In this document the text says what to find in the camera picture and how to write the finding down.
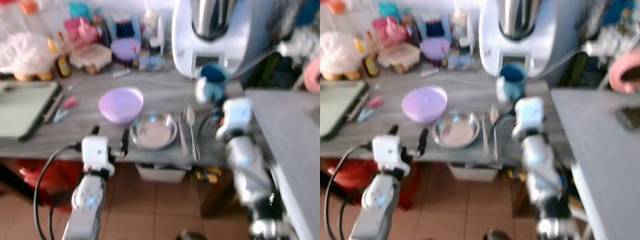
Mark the steel spoon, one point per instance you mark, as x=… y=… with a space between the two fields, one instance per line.
x=494 y=125
x=192 y=125

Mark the blue mug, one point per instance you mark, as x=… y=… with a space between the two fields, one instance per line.
x=211 y=84
x=511 y=82

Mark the steel fork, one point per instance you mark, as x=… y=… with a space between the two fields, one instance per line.
x=181 y=132
x=483 y=132

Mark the pink clip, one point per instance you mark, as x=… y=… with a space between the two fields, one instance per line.
x=70 y=103
x=376 y=102

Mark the large purple plastic bowl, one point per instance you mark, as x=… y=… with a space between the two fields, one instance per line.
x=121 y=104
x=424 y=103

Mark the white box under table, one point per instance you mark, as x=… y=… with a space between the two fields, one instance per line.
x=472 y=173
x=161 y=173

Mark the green cutting board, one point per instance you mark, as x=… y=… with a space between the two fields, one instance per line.
x=340 y=107
x=25 y=109

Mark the red object under table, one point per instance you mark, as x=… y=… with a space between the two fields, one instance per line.
x=47 y=180
x=345 y=180

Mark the yellow capped bottle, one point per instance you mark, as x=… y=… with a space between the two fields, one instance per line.
x=61 y=62
x=369 y=62

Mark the clear lidded food container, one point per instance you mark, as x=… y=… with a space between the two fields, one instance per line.
x=399 y=55
x=90 y=56

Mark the white kitchen machine steel jug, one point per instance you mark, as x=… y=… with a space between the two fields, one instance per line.
x=220 y=35
x=525 y=35

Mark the small purple bowl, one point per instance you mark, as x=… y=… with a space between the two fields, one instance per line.
x=435 y=48
x=125 y=49

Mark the white plastic bag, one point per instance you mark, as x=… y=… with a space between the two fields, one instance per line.
x=339 y=51
x=24 y=52

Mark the pink round pot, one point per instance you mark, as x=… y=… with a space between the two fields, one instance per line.
x=313 y=75
x=622 y=72

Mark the pink plastic container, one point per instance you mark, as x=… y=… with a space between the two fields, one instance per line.
x=80 y=31
x=389 y=30

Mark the white crumpled cloth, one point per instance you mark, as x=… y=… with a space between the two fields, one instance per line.
x=605 y=44
x=300 y=45

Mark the black phone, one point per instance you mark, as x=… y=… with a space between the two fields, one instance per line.
x=629 y=118

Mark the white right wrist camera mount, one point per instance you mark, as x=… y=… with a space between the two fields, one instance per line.
x=236 y=116
x=529 y=116

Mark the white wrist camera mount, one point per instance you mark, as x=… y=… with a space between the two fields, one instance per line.
x=386 y=152
x=529 y=116
x=236 y=116
x=95 y=152

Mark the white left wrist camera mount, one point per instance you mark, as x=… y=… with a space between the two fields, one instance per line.
x=95 y=152
x=386 y=152

